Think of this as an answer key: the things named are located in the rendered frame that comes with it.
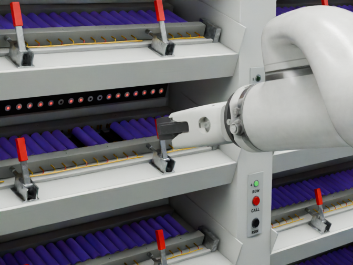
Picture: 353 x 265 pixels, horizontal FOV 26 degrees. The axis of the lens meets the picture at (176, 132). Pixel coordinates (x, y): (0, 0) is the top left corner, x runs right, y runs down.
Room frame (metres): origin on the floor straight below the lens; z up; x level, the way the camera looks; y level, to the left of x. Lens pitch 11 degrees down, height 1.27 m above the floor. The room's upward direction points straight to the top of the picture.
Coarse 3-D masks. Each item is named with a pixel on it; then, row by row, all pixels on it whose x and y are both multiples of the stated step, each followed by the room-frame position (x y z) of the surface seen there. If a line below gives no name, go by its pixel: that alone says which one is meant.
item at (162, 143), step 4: (156, 124) 1.29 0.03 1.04; (156, 128) 1.29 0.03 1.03; (160, 140) 1.28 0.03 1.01; (164, 140) 1.29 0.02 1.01; (160, 144) 1.28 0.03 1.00; (164, 144) 1.28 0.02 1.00; (164, 148) 1.28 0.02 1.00; (164, 152) 1.28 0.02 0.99; (160, 156) 1.29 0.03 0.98; (164, 156) 1.28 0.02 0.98
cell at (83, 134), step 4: (76, 128) 1.31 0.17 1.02; (80, 128) 1.32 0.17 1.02; (72, 132) 1.31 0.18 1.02; (76, 132) 1.31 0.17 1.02; (80, 132) 1.30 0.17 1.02; (84, 132) 1.30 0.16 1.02; (76, 136) 1.30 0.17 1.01; (80, 136) 1.30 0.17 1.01; (84, 136) 1.29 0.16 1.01; (88, 136) 1.29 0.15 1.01; (80, 140) 1.29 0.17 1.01; (84, 140) 1.29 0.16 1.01; (88, 140) 1.28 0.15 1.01; (92, 140) 1.28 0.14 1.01; (84, 144) 1.29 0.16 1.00; (88, 144) 1.28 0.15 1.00; (92, 144) 1.27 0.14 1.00; (96, 144) 1.28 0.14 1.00
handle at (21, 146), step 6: (18, 138) 1.12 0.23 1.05; (24, 138) 1.12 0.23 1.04; (18, 144) 1.11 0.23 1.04; (24, 144) 1.12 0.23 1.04; (18, 150) 1.11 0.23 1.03; (24, 150) 1.12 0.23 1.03; (18, 156) 1.11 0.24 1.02; (24, 156) 1.11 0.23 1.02; (24, 162) 1.11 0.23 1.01; (24, 168) 1.11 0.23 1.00; (24, 174) 1.11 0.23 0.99; (24, 180) 1.10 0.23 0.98
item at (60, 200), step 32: (128, 160) 1.29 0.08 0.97; (192, 160) 1.34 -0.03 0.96; (224, 160) 1.37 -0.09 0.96; (0, 192) 1.10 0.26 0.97; (64, 192) 1.14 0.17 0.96; (96, 192) 1.17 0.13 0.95; (128, 192) 1.21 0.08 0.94; (160, 192) 1.26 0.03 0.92; (0, 224) 1.07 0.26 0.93; (32, 224) 1.11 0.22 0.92
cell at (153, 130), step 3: (138, 120) 1.41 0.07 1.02; (141, 120) 1.40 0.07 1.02; (144, 120) 1.40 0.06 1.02; (141, 123) 1.40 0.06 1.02; (144, 123) 1.40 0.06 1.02; (147, 123) 1.40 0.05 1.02; (144, 126) 1.39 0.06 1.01; (147, 126) 1.39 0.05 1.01; (150, 126) 1.39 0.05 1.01; (153, 126) 1.39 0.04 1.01; (150, 129) 1.38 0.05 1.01; (153, 129) 1.38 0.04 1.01; (153, 132) 1.37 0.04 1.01; (156, 132) 1.37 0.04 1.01; (156, 135) 1.37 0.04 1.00
